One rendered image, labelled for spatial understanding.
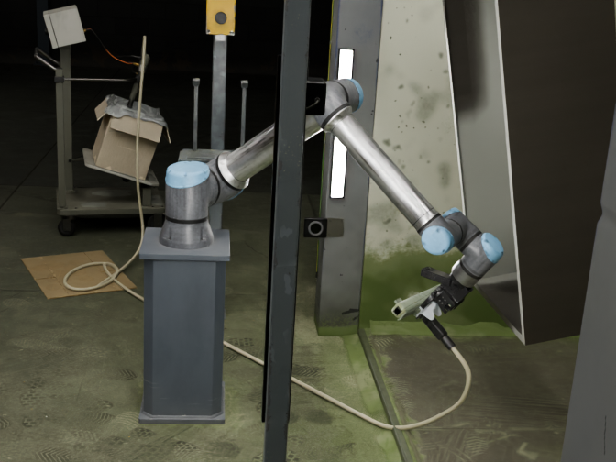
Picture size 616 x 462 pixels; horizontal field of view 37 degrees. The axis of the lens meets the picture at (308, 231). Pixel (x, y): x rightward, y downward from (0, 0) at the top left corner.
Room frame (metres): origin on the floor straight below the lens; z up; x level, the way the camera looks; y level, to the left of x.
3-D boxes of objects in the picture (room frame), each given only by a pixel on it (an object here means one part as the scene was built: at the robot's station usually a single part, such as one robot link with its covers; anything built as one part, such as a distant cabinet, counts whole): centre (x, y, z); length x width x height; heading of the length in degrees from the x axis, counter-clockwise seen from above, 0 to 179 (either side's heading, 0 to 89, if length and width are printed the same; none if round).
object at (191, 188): (3.08, 0.42, 0.83); 0.17 x 0.15 x 0.18; 152
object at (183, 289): (3.07, 0.43, 0.32); 0.31 x 0.31 x 0.64; 6
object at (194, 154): (3.80, 0.40, 0.95); 0.26 x 0.15 x 0.32; 96
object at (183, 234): (3.07, 0.43, 0.69); 0.19 x 0.19 x 0.10
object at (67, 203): (5.27, 1.24, 0.64); 0.73 x 0.50 x 1.27; 106
